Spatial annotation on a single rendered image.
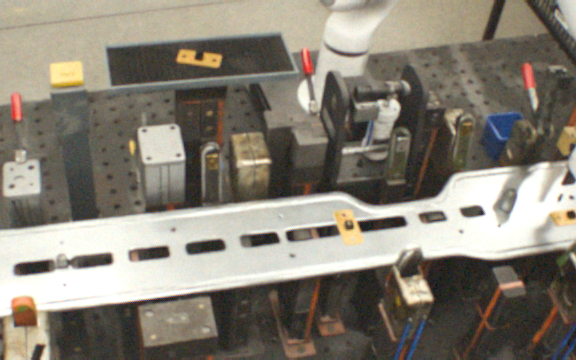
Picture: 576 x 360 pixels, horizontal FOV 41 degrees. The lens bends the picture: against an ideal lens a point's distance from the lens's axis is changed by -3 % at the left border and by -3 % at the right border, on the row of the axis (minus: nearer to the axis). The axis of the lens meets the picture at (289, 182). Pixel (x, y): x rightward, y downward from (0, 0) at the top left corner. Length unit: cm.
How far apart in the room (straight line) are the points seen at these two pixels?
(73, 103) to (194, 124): 25
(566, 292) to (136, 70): 93
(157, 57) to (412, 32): 239
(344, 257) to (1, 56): 239
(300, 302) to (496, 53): 129
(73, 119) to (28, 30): 213
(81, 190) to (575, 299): 103
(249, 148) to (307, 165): 14
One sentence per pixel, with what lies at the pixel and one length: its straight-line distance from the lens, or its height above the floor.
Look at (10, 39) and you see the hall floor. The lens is 366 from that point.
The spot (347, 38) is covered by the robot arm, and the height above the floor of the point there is 104.
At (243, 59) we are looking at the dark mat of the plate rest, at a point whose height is 116.
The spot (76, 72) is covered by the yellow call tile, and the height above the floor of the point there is 116.
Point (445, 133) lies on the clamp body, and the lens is 167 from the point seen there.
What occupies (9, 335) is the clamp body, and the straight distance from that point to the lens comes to 129.
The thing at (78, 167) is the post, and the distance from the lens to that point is 169.
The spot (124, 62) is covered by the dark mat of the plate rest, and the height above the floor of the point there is 116.
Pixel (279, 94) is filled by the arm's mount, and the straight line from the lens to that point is 206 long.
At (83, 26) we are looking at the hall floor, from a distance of 369.
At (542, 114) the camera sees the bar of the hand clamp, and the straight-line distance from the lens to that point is 169.
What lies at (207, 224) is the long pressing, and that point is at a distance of 147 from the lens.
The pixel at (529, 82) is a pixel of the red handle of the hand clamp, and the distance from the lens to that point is 174.
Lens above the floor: 212
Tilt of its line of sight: 46 degrees down
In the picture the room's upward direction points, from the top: 8 degrees clockwise
